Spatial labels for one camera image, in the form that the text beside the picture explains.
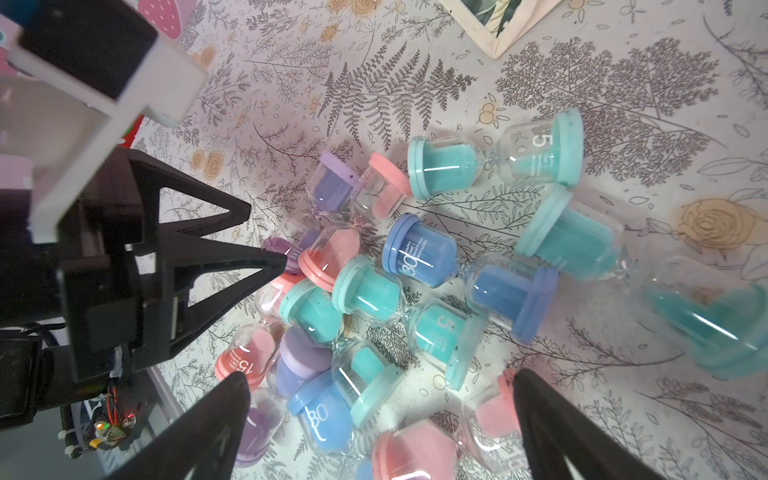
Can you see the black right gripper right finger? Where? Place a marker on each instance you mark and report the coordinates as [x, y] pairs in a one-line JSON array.
[[561, 442]]

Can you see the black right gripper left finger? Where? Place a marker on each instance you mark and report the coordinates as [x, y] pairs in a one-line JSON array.
[[202, 443]]

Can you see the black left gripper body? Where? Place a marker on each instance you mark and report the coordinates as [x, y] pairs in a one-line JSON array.
[[73, 311]]

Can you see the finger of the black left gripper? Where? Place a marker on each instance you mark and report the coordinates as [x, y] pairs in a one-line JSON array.
[[212, 210], [188, 284]]

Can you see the purple hourglass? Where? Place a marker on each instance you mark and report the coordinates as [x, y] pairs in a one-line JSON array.
[[331, 184]]

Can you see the canvas tote bag floral print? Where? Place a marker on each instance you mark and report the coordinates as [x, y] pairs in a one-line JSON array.
[[495, 25]]

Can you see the blue hourglass front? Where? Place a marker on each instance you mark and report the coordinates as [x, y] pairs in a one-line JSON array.
[[323, 415]]

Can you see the blue hourglass number thirty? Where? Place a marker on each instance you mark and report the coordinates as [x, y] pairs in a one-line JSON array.
[[513, 294]]

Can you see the teal hourglass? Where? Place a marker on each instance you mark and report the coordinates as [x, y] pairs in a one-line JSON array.
[[574, 238]]

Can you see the pink hourglass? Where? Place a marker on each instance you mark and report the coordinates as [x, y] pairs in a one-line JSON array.
[[382, 189]]

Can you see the teal hourglass number five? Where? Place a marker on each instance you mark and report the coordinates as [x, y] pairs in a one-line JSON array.
[[540, 152]]

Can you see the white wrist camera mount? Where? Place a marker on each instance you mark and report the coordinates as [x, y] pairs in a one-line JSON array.
[[76, 77]]

